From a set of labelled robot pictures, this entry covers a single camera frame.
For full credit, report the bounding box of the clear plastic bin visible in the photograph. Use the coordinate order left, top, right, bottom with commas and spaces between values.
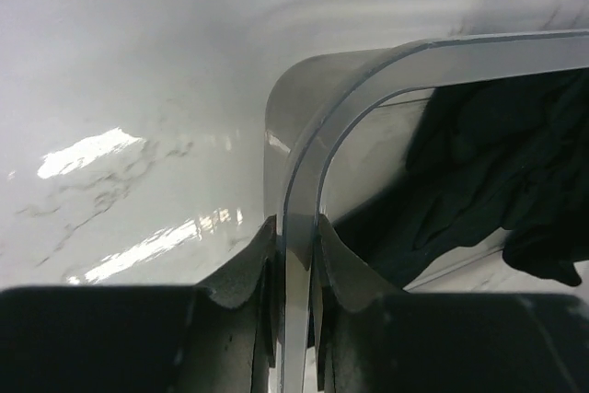
264, 29, 588, 392

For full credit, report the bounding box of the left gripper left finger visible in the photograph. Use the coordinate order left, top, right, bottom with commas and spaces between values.
1, 218, 276, 392

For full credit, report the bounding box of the black t shirt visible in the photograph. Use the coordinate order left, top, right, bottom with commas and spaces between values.
335, 69, 588, 287

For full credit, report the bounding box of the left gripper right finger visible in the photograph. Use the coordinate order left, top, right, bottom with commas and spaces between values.
311, 217, 588, 392

